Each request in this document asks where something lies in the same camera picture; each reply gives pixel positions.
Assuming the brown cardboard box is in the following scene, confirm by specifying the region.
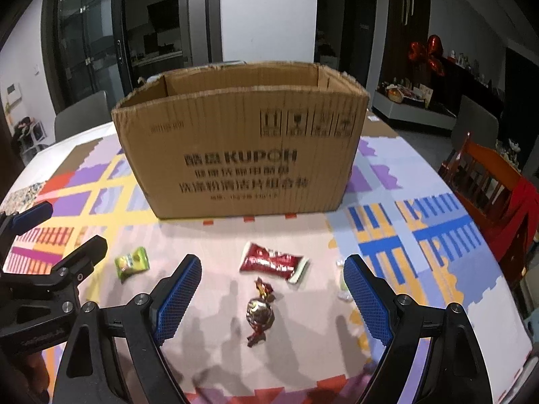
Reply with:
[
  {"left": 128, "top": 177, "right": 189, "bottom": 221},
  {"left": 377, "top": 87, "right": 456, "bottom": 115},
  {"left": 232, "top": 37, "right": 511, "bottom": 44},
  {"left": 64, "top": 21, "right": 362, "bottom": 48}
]
[{"left": 112, "top": 61, "right": 370, "bottom": 220}]

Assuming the white shoe rack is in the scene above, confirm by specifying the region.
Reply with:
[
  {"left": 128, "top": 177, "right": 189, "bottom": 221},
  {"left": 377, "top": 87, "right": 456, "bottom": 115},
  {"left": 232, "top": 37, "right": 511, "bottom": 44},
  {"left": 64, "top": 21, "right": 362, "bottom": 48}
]
[{"left": 14, "top": 118, "right": 49, "bottom": 165}]

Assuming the black range hood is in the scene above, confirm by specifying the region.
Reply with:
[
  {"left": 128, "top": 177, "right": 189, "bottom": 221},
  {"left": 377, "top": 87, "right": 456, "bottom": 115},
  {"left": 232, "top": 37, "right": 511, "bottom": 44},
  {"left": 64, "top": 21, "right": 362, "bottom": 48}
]
[{"left": 147, "top": 0, "right": 180, "bottom": 24}]

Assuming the dark interior door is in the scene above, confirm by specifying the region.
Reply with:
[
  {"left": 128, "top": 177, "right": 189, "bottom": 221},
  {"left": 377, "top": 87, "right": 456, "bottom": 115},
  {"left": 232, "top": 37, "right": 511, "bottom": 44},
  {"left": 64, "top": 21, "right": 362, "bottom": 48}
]
[{"left": 344, "top": 0, "right": 387, "bottom": 81}]

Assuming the gold foil candy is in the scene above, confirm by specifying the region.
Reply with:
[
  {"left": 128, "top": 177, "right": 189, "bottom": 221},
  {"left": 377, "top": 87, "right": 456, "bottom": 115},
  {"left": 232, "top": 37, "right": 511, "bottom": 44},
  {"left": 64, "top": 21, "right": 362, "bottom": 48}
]
[{"left": 245, "top": 277, "right": 276, "bottom": 348}]

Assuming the dark sliding glass door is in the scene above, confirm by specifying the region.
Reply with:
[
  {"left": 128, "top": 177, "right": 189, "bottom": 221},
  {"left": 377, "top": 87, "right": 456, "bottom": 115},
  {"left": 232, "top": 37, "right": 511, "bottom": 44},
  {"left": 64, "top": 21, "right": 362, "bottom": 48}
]
[{"left": 44, "top": 0, "right": 127, "bottom": 114}]

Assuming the person's left hand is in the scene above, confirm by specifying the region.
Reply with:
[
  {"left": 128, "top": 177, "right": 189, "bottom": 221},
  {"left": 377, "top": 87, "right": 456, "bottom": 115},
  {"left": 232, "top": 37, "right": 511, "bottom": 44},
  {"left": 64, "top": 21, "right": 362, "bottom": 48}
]
[{"left": 0, "top": 347, "right": 49, "bottom": 404}]

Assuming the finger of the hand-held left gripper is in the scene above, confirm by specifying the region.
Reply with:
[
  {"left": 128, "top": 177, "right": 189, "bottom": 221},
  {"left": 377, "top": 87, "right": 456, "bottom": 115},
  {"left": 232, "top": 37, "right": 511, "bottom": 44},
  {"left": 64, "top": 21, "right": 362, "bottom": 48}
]
[
  {"left": 0, "top": 236, "right": 107, "bottom": 308},
  {"left": 0, "top": 201, "right": 53, "bottom": 257}
]

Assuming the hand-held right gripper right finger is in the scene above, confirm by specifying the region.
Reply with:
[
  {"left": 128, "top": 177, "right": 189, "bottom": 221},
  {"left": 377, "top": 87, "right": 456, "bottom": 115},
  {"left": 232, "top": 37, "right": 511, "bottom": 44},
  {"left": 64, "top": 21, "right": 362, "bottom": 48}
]
[{"left": 343, "top": 254, "right": 493, "bottom": 404}]

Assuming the dark sideboard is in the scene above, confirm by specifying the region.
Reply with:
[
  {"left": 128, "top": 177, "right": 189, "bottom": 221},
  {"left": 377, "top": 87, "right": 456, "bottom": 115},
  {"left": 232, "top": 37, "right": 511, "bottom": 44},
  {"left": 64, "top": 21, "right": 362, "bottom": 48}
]
[{"left": 434, "top": 57, "right": 506, "bottom": 114}]

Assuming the white low cabinet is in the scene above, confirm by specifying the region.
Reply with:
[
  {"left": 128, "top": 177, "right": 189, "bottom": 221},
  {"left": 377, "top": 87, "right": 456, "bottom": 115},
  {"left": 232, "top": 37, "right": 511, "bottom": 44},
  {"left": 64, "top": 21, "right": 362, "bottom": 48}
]
[{"left": 373, "top": 90, "right": 457, "bottom": 129}]

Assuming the red foil balloon bunch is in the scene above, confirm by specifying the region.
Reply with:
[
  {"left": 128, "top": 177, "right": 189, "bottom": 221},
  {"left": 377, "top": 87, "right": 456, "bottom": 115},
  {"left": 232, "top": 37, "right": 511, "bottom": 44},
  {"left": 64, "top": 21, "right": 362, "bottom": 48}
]
[{"left": 409, "top": 36, "right": 446, "bottom": 77}]

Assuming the green snack packet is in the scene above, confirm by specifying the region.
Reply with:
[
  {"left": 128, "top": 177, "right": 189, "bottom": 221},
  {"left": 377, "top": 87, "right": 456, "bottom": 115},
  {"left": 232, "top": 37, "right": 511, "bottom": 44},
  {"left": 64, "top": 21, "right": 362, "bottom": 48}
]
[{"left": 115, "top": 247, "right": 151, "bottom": 283}]

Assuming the red snack packet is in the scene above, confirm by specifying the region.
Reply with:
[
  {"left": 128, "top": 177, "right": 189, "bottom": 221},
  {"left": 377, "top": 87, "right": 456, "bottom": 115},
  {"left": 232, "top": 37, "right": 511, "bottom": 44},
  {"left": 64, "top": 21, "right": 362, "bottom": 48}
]
[{"left": 239, "top": 241, "right": 311, "bottom": 289}]

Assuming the artificial flower bunch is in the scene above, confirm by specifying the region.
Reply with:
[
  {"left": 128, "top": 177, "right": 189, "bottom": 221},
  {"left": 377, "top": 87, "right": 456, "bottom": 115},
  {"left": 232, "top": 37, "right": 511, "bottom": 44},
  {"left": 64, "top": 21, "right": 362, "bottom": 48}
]
[{"left": 497, "top": 139, "right": 523, "bottom": 165}]

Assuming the orange wooden chair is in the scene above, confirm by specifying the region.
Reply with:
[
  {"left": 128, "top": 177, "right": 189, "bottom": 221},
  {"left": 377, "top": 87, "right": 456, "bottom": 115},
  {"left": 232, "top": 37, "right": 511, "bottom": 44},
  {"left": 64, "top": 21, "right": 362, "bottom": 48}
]
[{"left": 438, "top": 132, "right": 539, "bottom": 291}]

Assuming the kitchen counter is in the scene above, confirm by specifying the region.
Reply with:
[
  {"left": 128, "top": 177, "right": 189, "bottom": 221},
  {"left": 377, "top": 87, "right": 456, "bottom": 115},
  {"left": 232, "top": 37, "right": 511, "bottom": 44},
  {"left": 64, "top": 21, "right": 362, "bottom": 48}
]
[{"left": 130, "top": 50, "right": 186, "bottom": 85}]

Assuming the pale green candy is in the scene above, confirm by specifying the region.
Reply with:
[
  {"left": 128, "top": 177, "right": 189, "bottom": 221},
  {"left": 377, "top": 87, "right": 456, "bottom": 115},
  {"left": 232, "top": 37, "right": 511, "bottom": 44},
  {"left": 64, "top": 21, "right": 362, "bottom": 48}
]
[{"left": 336, "top": 259, "right": 353, "bottom": 302}]

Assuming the red cloth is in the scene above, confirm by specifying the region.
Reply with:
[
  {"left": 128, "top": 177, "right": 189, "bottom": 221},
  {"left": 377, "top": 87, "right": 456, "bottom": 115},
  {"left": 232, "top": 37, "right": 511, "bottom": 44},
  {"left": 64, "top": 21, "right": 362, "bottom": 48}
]
[{"left": 484, "top": 177, "right": 539, "bottom": 262}]

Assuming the grey dining chair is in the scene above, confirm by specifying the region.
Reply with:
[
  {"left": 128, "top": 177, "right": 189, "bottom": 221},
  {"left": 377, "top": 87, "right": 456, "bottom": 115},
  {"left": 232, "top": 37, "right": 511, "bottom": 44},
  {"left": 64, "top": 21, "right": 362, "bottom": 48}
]
[
  {"left": 450, "top": 95, "right": 500, "bottom": 152},
  {"left": 55, "top": 90, "right": 110, "bottom": 141}
]

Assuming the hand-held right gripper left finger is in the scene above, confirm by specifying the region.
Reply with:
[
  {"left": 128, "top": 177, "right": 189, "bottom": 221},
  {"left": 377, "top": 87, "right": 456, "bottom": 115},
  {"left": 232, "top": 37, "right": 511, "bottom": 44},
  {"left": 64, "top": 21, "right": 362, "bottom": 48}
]
[{"left": 55, "top": 254, "right": 202, "bottom": 404}]

